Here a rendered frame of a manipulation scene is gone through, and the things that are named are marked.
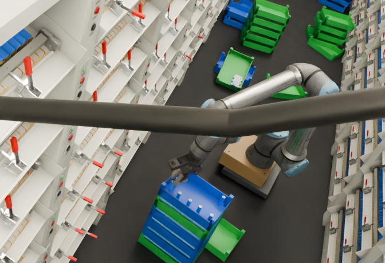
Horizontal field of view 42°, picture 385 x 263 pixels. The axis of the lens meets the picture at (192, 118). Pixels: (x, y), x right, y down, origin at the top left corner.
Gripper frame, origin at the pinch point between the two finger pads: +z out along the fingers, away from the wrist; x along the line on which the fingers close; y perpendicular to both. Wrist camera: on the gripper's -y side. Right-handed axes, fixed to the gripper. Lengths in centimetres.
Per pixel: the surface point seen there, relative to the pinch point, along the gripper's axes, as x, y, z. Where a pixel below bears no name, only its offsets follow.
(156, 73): 48, 0, -26
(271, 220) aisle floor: -10, 90, 27
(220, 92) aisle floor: 102, 118, 20
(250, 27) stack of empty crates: 157, 168, -14
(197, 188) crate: -1.0, 18.2, 4.6
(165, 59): 54, 6, -31
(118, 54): -7, -68, -68
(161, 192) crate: 0.0, -2.2, 7.6
